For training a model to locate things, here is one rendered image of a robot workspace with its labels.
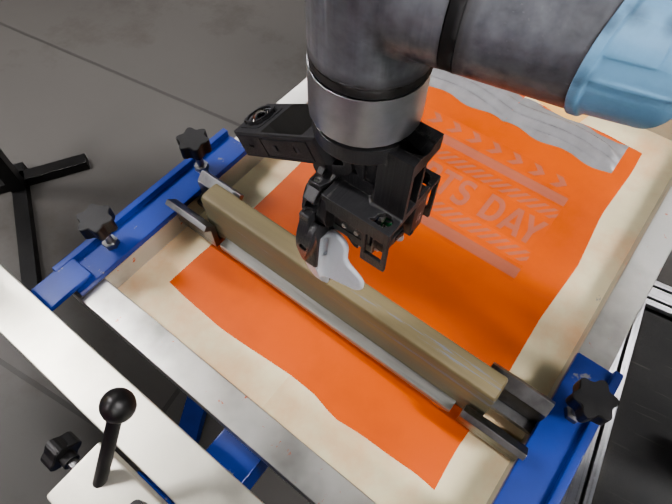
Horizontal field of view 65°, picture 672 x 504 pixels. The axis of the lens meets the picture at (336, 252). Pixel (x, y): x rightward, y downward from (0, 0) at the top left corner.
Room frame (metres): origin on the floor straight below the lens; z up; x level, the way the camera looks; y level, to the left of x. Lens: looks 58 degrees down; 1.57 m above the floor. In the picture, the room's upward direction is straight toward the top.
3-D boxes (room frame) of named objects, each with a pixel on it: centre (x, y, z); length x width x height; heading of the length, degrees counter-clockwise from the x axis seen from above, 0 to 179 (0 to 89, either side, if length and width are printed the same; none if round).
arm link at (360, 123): (0.26, -0.02, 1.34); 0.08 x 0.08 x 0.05
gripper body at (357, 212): (0.26, -0.02, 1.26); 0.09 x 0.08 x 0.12; 53
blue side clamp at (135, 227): (0.42, 0.24, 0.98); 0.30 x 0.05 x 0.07; 142
